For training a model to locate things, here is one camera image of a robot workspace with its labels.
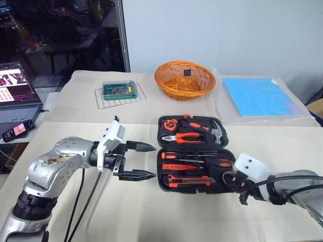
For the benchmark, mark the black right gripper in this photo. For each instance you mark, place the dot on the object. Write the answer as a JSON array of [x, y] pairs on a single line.
[[246, 187]]

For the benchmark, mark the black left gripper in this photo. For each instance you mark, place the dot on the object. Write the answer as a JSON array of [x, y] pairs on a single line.
[[117, 161]]

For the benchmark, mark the grey tape roll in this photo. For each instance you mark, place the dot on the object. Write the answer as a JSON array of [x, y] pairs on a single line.
[[224, 179]]

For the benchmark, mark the long shaft screwdriver black orange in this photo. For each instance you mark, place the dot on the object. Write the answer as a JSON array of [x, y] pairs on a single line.
[[171, 155]]

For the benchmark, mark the orange test pen screwdriver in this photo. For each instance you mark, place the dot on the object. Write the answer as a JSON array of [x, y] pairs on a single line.
[[176, 167]]

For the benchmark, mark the orange black utility knife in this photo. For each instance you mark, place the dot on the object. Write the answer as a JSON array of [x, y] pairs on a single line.
[[186, 181]]

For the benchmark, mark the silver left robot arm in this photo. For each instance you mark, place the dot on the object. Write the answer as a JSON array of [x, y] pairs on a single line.
[[50, 169]]

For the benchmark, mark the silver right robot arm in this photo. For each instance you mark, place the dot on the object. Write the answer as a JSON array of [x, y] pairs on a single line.
[[300, 194]]

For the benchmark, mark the black tool case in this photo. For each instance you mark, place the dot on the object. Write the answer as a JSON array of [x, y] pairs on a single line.
[[196, 148]]

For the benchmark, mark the orange black tape measure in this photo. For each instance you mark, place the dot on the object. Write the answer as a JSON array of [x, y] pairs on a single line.
[[170, 124]]

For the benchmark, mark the beige table cover sheet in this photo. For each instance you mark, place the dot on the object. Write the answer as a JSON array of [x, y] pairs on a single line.
[[141, 216], [80, 113]]

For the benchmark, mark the blue sheet in plastic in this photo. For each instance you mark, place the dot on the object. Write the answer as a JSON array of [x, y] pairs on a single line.
[[223, 111]]

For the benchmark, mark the green bit box clear lid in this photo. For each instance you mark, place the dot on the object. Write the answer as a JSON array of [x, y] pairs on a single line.
[[119, 90]]

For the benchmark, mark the orange woven basket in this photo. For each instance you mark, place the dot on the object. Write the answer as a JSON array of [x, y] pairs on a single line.
[[184, 90]]

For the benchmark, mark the blue sheet board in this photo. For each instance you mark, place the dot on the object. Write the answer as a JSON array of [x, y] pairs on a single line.
[[260, 97]]

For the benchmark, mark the small black square piece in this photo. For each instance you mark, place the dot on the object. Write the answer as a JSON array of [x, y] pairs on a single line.
[[187, 72]]

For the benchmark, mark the white side table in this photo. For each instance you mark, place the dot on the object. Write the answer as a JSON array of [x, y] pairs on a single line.
[[49, 100]]

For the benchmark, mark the brown cardboard box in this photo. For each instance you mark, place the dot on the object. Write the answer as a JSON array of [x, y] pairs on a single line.
[[16, 156], [316, 108]]

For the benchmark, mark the black smartphone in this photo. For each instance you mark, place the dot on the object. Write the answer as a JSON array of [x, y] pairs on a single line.
[[17, 131]]

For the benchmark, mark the open laptop computer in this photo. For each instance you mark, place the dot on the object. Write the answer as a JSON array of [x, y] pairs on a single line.
[[17, 100]]

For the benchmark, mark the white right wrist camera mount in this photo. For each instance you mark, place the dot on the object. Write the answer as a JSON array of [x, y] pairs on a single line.
[[252, 166]]

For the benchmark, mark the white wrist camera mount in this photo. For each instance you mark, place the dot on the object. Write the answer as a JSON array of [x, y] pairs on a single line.
[[252, 166], [112, 136]]

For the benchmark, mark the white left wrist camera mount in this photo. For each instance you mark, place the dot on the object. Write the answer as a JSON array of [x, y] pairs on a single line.
[[112, 136]]

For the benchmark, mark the metal window frame post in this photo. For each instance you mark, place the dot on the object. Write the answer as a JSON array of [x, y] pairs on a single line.
[[123, 37]]

